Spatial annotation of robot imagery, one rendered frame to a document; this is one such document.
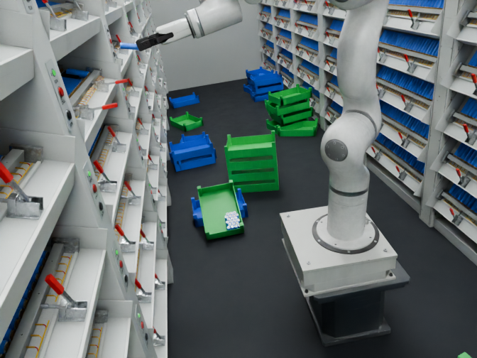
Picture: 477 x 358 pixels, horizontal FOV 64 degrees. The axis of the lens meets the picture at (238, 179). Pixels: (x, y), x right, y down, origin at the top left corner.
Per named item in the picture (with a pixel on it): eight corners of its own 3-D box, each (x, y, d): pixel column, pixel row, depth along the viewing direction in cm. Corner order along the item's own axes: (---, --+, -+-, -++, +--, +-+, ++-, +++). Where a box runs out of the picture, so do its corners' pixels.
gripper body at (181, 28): (187, 11, 121) (155, 23, 121) (189, 13, 112) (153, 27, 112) (196, 35, 124) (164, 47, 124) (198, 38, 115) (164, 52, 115)
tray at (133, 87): (141, 96, 203) (144, 70, 198) (133, 136, 150) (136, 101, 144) (101, 90, 198) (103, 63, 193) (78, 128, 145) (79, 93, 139)
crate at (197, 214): (241, 199, 232) (240, 187, 228) (248, 217, 214) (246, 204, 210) (193, 209, 229) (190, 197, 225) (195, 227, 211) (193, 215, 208)
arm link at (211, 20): (192, 1, 113) (203, 30, 114) (233, -15, 113) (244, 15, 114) (194, 11, 122) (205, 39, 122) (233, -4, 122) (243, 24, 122)
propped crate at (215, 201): (244, 232, 201) (243, 225, 195) (206, 240, 200) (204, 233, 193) (233, 187, 219) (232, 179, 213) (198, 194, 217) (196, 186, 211)
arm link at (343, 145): (374, 181, 120) (382, 109, 108) (352, 212, 108) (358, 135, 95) (338, 172, 126) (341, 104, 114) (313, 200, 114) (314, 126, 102)
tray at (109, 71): (116, 91, 132) (118, 64, 128) (84, 163, 79) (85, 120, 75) (54, 82, 128) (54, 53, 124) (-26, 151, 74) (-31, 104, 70)
